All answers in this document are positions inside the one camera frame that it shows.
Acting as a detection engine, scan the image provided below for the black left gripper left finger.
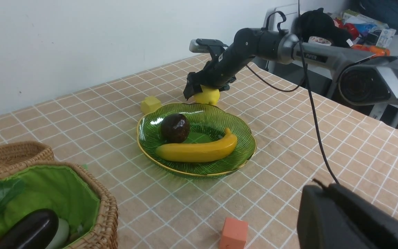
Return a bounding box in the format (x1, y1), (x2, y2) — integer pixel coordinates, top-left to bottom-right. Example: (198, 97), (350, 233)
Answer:
(297, 185), (362, 249)

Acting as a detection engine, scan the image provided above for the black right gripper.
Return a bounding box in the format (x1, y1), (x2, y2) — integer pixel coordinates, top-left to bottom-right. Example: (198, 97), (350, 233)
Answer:
(183, 44), (254, 100)

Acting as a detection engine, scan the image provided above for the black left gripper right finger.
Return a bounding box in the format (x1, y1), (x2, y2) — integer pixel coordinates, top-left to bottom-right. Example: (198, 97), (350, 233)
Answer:
(327, 183), (398, 249)

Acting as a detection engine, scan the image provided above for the yellow lemon toy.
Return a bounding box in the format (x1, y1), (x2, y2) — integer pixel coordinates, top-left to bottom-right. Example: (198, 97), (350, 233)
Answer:
(193, 85), (220, 106)

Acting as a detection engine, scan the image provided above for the dark purple mangosteen toy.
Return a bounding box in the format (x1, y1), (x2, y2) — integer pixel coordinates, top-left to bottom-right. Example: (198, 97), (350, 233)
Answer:
(160, 113), (190, 143)

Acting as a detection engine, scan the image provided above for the yellow banana toy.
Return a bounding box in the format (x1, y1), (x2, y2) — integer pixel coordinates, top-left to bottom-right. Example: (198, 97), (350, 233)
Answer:
(155, 128), (238, 163)

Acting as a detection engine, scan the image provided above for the white radish toy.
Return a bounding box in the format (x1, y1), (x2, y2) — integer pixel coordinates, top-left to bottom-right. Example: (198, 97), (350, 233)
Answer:
(46, 218), (70, 249)

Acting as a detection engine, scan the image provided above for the purple eggplant toy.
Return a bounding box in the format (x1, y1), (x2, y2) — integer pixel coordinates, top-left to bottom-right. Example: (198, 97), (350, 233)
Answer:
(0, 209), (59, 249)

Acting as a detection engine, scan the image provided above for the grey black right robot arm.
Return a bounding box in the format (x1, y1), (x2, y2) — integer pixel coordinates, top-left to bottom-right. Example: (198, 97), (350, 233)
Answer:
(183, 28), (398, 105)

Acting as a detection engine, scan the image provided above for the green glass leaf plate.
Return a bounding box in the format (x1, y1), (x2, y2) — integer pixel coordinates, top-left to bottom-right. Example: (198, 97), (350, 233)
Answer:
(137, 103), (256, 178)

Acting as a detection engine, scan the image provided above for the yellow foam cube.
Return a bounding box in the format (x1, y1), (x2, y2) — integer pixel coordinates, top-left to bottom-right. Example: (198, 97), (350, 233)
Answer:
(140, 96), (162, 115)

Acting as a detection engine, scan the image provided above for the orange foam cube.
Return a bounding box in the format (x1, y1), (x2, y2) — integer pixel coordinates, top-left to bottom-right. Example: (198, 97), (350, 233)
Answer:
(219, 217), (248, 249)

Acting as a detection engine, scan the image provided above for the white grey device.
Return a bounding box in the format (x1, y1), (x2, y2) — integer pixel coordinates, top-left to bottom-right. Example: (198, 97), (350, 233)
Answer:
(263, 3), (300, 33)

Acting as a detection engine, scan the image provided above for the black backpack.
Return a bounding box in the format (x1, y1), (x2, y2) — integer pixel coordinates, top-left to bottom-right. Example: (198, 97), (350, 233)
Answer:
(293, 8), (353, 48)

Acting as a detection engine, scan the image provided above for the woven rattan basket lid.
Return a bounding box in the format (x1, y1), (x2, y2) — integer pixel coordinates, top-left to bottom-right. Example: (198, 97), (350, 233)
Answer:
(0, 141), (54, 169)

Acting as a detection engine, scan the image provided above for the woven rattan basket green lining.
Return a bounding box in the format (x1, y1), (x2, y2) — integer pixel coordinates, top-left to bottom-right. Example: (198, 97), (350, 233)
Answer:
(0, 161), (119, 249)

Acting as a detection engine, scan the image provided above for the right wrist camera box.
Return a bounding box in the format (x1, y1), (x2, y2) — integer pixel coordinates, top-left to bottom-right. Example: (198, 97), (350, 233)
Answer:
(189, 38), (228, 55)

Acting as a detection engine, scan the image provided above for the black camera cable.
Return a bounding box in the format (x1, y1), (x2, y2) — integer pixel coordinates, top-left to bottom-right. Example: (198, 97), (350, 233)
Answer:
(296, 0), (340, 190)

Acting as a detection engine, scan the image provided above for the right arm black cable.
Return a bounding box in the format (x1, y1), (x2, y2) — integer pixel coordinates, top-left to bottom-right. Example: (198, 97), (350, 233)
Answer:
(246, 10), (306, 93)

